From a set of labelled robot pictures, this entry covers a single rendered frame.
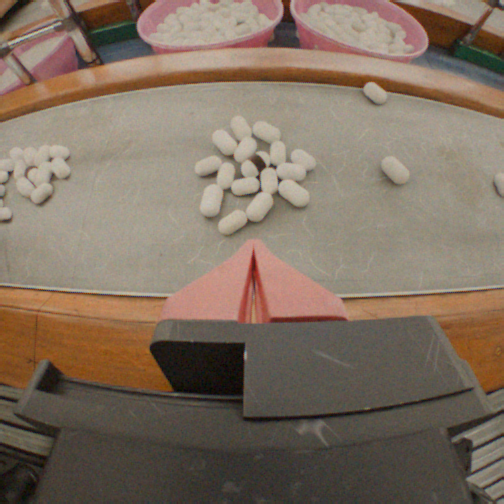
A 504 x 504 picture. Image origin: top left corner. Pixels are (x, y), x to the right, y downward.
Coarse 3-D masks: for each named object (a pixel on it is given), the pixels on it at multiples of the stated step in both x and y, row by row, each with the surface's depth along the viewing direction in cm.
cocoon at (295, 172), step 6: (282, 168) 25; (288, 168) 25; (294, 168) 25; (300, 168) 25; (282, 174) 25; (288, 174) 25; (294, 174) 25; (300, 174) 25; (294, 180) 26; (300, 180) 26
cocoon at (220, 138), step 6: (216, 132) 26; (222, 132) 26; (216, 138) 26; (222, 138) 26; (228, 138) 26; (216, 144) 26; (222, 144) 26; (228, 144) 25; (234, 144) 26; (222, 150) 26; (228, 150) 26; (234, 150) 26
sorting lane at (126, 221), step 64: (0, 128) 31; (64, 128) 30; (128, 128) 29; (192, 128) 29; (320, 128) 28; (384, 128) 28; (448, 128) 29; (64, 192) 27; (128, 192) 26; (192, 192) 26; (256, 192) 26; (320, 192) 26; (384, 192) 26; (448, 192) 26; (0, 256) 25; (64, 256) 25; (128, 256) 25; (192, 256) 24; (320, 256) 24; (384, 256) 24; (448, 256) 24
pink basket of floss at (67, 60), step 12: (48, 36) 39; (60, 36) 39; (24, 48) 38; (60, 48) 33; (72, 48) 37; (60, 60) 35; (72, 60) 39; (0, 72) 36; (36, 72) 32; (48, 72) 34; (60, 72) 37; (12, 84) 30; (24, 84) 32
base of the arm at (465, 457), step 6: (462, 438) 24; (468, 438) 24; (456, 444) 24; (462, 444) 23; (468, 444) 23; (456, 450) 23; (462, 450) 23; (468, 450) 23; (462, 456) 23; (468, 456) 23; (462, 462) 23; (468, 462) 22; (462, 468) 22; (468, 468) 22; (468, 474) 22
